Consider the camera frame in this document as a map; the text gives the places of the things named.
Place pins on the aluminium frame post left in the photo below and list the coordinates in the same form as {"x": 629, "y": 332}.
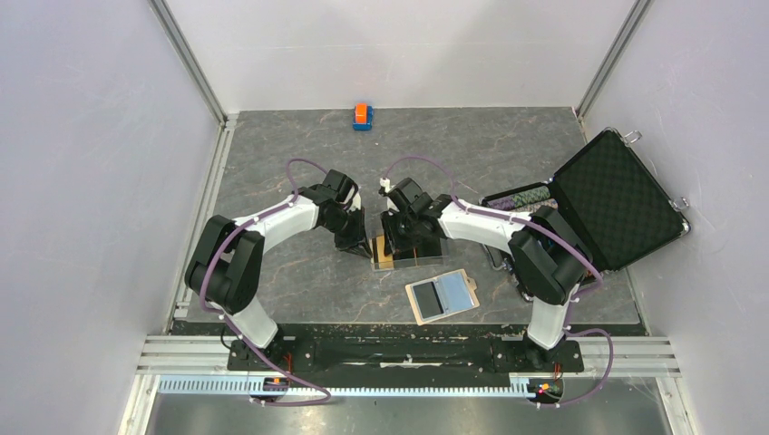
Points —
{"x": 181, "y": 46}

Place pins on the black poker chip case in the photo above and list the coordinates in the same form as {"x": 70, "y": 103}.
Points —
{"x": 613, "y": 203}

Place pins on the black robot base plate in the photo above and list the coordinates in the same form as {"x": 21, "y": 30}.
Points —
{"x": 409, "y": 355}

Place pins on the aluminium frame post right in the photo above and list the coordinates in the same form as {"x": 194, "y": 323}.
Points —
{"x": 622, "y": 39}

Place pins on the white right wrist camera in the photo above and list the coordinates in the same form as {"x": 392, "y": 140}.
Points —
{"x": 384, "y": 191}

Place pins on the orange and blue toy car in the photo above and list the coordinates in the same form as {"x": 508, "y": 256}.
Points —
{"x": 362, "y": 117}

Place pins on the aluminium frame post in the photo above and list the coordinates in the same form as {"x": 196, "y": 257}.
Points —
{"x": 622, "y": 39}
{"x": 181, "y": 46}

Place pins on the white slotted cable duct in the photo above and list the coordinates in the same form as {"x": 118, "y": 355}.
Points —
{"x": 262, "y": 386}

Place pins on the black and yellow credit cards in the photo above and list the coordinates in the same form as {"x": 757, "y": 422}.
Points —
{"x": 381, "y": 252}

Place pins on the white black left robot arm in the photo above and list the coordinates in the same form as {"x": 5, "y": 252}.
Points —
{"x": 224, "y": 269}

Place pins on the green blue poker chip stack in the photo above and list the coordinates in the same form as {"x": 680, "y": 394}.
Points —
{"x": 517, "y": 198}

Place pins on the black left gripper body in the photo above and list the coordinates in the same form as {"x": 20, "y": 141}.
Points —
{"x": 351, "y": 233}

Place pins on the clear acrylic card box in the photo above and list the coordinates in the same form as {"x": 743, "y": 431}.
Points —
{"x": 408, "y": 252}

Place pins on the purple poker chip stack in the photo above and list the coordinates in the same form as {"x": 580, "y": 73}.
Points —
{"x": 533, "y": 207}

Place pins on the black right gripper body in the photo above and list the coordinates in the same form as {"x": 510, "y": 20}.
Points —
{"x": 400, "y": 229}

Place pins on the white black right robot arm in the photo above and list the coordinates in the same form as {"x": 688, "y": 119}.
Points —
{"x": 548, "y": 257}

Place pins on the beige leather card holder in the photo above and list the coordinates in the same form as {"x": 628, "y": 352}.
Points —
{"x": 456, "y": 290}

